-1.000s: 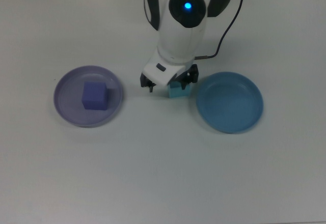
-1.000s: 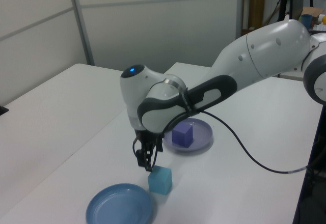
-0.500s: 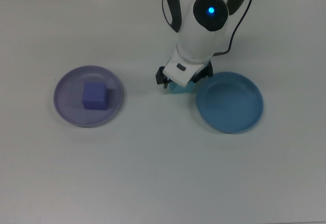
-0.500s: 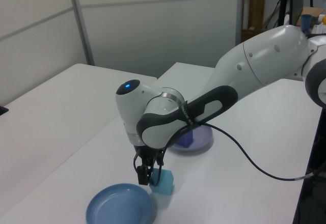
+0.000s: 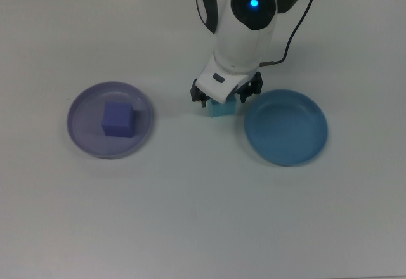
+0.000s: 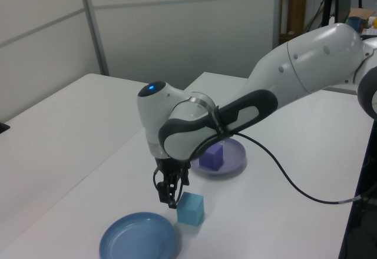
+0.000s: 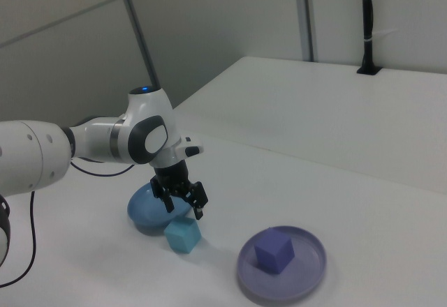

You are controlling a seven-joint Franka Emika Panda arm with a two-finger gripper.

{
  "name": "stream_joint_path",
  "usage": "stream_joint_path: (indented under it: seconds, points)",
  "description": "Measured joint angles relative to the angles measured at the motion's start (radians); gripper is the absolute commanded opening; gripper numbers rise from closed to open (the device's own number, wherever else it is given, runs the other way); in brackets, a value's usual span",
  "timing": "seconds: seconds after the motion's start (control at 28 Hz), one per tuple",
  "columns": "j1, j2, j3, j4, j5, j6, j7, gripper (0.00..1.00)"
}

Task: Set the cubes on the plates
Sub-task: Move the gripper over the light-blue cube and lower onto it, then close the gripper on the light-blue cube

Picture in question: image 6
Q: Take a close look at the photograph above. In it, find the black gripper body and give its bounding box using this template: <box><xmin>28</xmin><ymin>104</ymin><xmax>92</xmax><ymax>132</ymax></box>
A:
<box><xmin>154</xmin><ymin>156</ymin><xmax>190</xmax><ymax>185</ymax></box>

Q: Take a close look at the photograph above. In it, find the purple plate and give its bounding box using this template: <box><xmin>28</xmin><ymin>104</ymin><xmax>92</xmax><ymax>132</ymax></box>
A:
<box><xmin>190</xmin><ymin>137</ymin><xmax>247</xmax><ymax>177</ymax></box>

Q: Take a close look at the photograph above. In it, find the blue cup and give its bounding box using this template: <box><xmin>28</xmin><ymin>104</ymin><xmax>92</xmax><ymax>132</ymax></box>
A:
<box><xmin>348</xmin><ymin>16</ymin><xmax>362</xmax><ymax>32</ymax></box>

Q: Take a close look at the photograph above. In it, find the black monitor stand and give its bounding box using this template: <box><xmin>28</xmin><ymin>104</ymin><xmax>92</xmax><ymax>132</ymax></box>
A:
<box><xmin>323</xmin><ymin>0</ymin><xmax>335</xmax><ymax>26</ymax></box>

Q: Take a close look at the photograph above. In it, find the grey partition edge post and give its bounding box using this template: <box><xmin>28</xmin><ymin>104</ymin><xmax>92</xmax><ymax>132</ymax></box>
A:
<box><xmin>273</xmin><ymin>0</ymin><xmax>283</xmax><ymax>48</ymax></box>

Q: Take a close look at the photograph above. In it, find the light blue cube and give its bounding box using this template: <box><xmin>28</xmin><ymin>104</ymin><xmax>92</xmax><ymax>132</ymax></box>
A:
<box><xmin>176</xmin><ymin>191</ymin><xmax>204</xmax><ymax>227</ymax></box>

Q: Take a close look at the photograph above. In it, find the purple cube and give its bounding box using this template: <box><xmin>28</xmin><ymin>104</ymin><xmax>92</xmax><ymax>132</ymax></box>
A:
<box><xmin>199</xmin><ymin>143</ymin><xmax>224</xmax><ymax>172</ymax></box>

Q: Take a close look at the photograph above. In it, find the blue plate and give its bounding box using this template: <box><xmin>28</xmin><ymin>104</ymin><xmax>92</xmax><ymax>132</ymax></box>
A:
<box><xmin>99</xmin><ymin>211</ymin><xmax>177</xmax><ymax>259</ymax></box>

